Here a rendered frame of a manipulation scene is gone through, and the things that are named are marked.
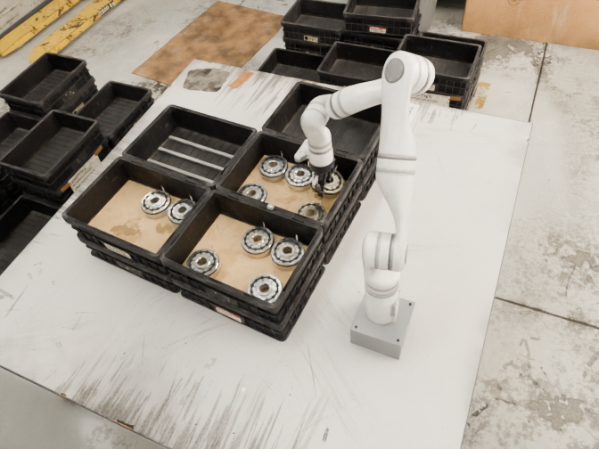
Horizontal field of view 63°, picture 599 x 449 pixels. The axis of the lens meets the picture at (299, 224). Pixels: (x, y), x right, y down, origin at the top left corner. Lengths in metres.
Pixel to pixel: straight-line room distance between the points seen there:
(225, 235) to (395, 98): 0.73
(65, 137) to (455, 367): 2.14
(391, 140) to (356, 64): 1.86
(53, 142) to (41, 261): 0.95
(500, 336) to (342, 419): 1.13
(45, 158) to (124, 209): 1.00
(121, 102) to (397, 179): 2.18
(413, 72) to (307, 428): 0.95
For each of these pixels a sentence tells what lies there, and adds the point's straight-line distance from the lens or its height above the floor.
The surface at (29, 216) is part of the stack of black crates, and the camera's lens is 2.83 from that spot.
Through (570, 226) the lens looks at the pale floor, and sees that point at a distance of 2.82.
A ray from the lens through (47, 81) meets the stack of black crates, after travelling 3.26.
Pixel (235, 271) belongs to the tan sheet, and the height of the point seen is 0.83.
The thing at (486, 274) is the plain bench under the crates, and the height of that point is 0.70.
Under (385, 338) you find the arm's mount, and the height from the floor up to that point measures 0.80.
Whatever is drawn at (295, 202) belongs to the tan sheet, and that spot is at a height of 0.83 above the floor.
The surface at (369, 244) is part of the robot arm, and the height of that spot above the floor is 1.12.
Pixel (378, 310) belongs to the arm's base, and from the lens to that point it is 1.37.
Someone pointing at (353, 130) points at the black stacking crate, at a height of 0.83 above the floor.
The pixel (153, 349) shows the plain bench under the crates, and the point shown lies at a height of 0.70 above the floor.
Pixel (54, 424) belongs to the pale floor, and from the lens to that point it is 2.49.
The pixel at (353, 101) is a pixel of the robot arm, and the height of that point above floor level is 1.28.
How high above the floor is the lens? 2.08
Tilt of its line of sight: 52 degrees down
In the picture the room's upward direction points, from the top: 8 degrees counter-clockwise
